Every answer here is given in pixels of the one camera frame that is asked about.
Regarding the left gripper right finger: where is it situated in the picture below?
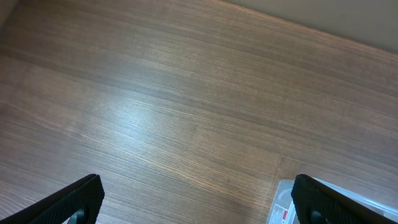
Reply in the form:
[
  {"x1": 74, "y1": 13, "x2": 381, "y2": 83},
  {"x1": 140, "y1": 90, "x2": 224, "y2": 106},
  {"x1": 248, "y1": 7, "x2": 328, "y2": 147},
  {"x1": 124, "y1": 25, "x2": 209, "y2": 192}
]
[{"x1": 291, "y1": 174, "x2": 396, "y2": 224}]

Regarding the clear plastic container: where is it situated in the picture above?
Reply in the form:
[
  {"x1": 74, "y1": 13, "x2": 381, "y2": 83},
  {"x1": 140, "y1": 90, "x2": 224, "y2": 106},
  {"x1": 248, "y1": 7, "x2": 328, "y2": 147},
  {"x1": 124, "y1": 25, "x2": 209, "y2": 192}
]
[{"x1": 266, "y1": 174, "x2": 397, "y2": 224}]

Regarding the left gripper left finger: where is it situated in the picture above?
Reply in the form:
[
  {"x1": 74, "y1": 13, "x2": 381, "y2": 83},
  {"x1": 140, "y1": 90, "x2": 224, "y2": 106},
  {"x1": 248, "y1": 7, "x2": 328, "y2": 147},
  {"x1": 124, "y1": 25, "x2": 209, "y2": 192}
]
[{"x1": 1, "y1": 174, "x2": 104, "y2": 224}]

